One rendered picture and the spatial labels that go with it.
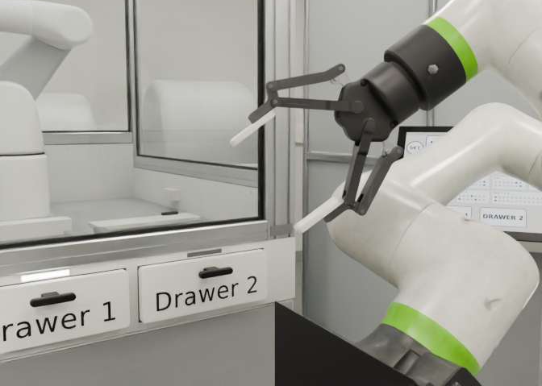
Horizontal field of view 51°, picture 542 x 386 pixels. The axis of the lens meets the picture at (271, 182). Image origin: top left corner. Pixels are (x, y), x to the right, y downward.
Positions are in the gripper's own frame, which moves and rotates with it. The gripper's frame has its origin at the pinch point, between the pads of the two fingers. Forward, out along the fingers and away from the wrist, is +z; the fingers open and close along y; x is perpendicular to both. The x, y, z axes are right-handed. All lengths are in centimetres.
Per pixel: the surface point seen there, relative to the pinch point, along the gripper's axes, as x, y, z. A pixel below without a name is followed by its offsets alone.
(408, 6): -190, -2, -93
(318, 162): -253, -46, -23
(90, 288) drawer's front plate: -32, -1, 38
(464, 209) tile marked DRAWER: -51, -39, -29
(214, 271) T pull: -41.1, -13.7, 20.6
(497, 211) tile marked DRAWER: -48, -42, -34
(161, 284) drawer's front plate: -39, -9, 30
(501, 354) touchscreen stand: -52, -73, -17
